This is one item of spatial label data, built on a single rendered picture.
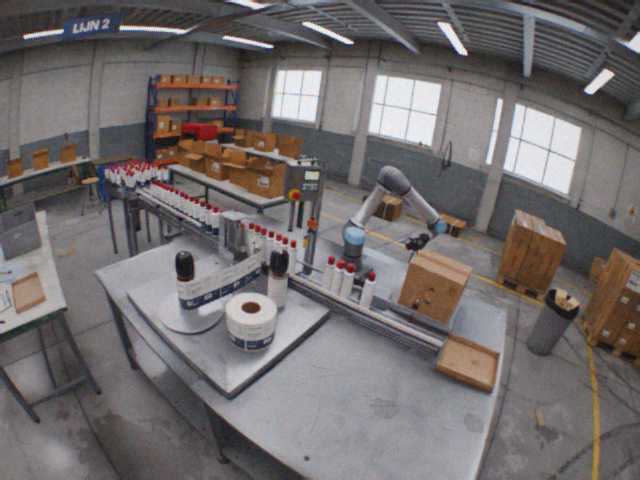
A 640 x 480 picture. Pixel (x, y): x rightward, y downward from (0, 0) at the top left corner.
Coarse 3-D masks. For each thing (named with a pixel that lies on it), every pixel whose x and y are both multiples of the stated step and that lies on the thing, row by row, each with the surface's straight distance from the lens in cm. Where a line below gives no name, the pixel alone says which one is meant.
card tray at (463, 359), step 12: (456, 336) 159; (444, 348) 153; (456, 348) 156; (468, 348) 160; (480, 348) 161; (444, 360) 146; (456, 360) 149; (468, 360) 153; (480, 360) 157; (492, 360) 161; (444, 372) 140; (456, 372) 139; (468, 372) 147; (480, 372) 150; (492, 372) 154; (480, 384) 142; (492, 384) 148
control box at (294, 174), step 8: (288, 168) 153; (296, 168) 150; (304, 168) 151; (312, 168) 153; (320, 168) 154; (288, 176) 153; (296, 176) 151; (320, 176) 156; (288, 184) 152; (296, 184) 152; (288, 192) 153; (304, 192) 155; (312, 192) 157; (288, 200) 154; (296, 200) 155; (304, 200) 156; (312, 200) 158
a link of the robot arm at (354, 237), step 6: (348, 228) 176; (354, 228) 177; (360, 228) 179; (348, 234) 171; (354, 234) 171; (360, 234) 172; (348, 240) 171; (354, 240) 170; (360, 240) 171; (348, 246) 172; (354, 246) 171; (360, 246) 173; (348, 252) 174; (354, 252) 173; (360, 252) 175
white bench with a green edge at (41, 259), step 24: (48, 240) 271; (0, 264) 265; (24, 264) 246; (48, 264) 231; (0, 288) 230; (48, 288) 202; (24, 312) 192; (48, 312) 182; (0, 336) 189; (72, 336) 197; (48, 360) 252; (72, 384) 224; (96, 384) 228; (24, 408) 234
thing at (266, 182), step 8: (248, 168) 326; (256, 168) 310; (264, 168) 351; (272, 168) 351; (280, 168) 317; (248, 176) 334; (256, 176) 326; (264, 176) 318; (272, 176) 311; (280, 176) 322; (248, 184) 336; (256, 184) 328; (264, 184) 320; (272, 184) 315; (280, 184) 326; (256, 192) 329; (264, 192) 321; (272, 192) 318; (280, 192) 329
